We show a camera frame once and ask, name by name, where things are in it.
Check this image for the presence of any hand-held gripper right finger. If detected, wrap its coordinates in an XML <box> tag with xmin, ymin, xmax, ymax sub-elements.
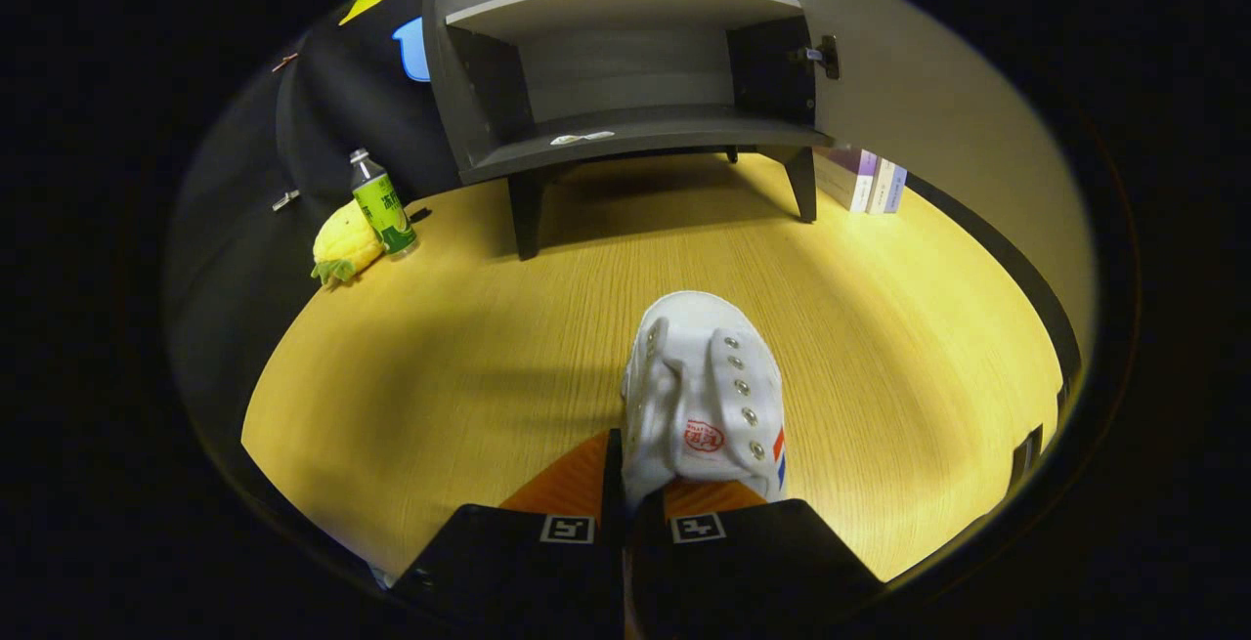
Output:
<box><xmin>630</xmin><ymin>479</ymin><xmax>885</xmax><ymax>640</ymax></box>

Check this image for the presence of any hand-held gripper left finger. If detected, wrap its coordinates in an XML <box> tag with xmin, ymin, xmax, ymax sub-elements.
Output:
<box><xmin>391</xmin><ymin>428</ymin><xmax>626</xmax><ymax>640</ymax></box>

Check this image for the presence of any white canvas shoe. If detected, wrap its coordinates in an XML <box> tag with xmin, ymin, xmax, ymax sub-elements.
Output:
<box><xmin>621</xmin><ymin>290</ymin><xmax>789</xmax><ymax>514</ymax></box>

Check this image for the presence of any grey shoe cabinet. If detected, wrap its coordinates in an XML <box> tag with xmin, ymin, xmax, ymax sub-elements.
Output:
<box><xmin>422</xmin><ymin>0</ymin><xmax>832</xmax><ymax>260</ymax></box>

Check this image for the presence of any metal door hinge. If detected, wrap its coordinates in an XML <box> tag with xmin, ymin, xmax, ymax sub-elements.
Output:
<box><xmin>790</xmin><ymin>34</ymin><xmax>841</xmax><ymax>81</ymax></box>

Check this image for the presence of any yellow plush toy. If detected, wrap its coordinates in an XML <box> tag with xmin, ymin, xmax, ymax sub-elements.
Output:
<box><xmin>311</xmin><ymin>198</ymin><xmax>387</xmax><ymax>289</ymax></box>

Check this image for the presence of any green label drink bottle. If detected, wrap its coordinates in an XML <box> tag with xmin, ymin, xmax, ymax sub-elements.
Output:
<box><xmin>349</xmin><ymin>148</ymin><xmax>419</xmax><ymax>258</ymax></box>

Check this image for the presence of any white purple book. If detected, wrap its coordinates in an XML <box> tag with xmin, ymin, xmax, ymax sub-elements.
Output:
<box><xmin>814</xmin><ymin>145</ymin><xmax>879</xmax><ymax>213</ymax></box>

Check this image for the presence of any black backdrop cloth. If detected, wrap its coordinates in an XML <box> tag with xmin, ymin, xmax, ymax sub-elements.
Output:
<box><xmin>166</xmin><ymin>0</ymin><xmax>462</xmax><ymax>446</ymax></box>

